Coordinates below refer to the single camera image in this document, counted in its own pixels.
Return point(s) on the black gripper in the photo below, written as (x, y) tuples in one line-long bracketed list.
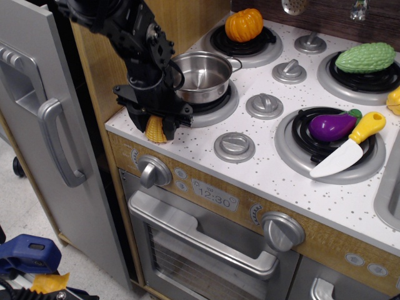
[(158, 100)]

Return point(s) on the yellow toy corn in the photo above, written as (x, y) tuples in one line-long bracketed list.
[(154, 130)]

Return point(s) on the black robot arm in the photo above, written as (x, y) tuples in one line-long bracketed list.
[(153, 77)]

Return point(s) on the front left stove burner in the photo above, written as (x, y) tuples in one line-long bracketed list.
[(208, 114)]

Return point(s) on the stove burner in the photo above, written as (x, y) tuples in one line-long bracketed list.
[(208, 114), (366, 89), (262, 50), (302, 152)]

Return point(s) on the back left stove burner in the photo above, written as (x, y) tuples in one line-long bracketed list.
[(262, 50)]

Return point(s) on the front right stove burner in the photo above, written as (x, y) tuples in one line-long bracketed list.
[(302, 152)]

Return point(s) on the back right stove burner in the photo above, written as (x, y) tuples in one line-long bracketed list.
[(366, 89)]

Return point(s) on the left oven dial knob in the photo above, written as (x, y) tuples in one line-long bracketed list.
[(153, 172)]

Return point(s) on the oven dial knob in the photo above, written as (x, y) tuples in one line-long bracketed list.
[(281, 232), (153, 172)]

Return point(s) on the small steel pot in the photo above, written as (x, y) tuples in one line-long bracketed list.
[(202, 77)]

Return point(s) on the grey stovetop knob front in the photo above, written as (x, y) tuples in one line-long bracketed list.
[(234, 147)]

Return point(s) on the grey stovetop knob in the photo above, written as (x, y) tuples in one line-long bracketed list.
[(289, 72), (264, 106), (310, 44), (234, 147)]

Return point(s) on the oven clock display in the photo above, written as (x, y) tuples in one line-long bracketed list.
[(215, 195)]

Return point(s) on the grey stovetop knob middle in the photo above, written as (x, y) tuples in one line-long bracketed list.
[(264, 106)]

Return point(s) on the grey toy fridge door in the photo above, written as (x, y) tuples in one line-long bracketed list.
[(33, 70)]

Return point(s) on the orange toy pumpkin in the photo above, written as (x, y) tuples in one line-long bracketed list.
[(244, 25)]

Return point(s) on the grey oven door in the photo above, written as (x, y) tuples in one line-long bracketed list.
[(179, 271)]

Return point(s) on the grey stovetop knob upper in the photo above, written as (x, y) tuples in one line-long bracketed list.
[(289, 72)]

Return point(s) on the black caster wheel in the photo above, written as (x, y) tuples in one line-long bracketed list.
[(17, 168)]

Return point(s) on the right oven dial knob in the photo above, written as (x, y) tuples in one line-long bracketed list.
[(281, 232)]

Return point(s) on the purple toy eggplant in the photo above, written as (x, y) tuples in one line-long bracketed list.
[(333, 127)]

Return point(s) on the grey stovetop knob back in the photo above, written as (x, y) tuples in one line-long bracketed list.
[(310, 44)]

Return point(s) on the hanging metal strainer spoon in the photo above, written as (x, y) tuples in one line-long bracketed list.
[(294, 7)]

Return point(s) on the blue clamp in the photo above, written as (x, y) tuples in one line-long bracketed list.
[(30, 254)]

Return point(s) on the yellow tape piece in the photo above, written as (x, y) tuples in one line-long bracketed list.
[(48, 283)]

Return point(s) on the green toy bitter gourd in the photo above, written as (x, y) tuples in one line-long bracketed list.
[(366, 58)]

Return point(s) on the grey lower cabinet door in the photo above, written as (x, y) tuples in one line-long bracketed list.
[(316, 281)]

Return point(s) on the hanging metal utensil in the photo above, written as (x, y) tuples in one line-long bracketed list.
[(359, 10)]

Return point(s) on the yellow toy pepper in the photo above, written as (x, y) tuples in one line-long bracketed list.
[(393, 101)]

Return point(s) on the grey sink basin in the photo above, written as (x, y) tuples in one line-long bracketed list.
[(386, 202)]

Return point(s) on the silver oven door handle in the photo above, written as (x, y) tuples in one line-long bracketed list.
[(184, 227)]

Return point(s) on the silver fridge door handle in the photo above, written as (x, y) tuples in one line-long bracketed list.
[(47, 116)]

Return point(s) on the yellow handled toy knife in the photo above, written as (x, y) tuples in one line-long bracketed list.
[(350, 152)]

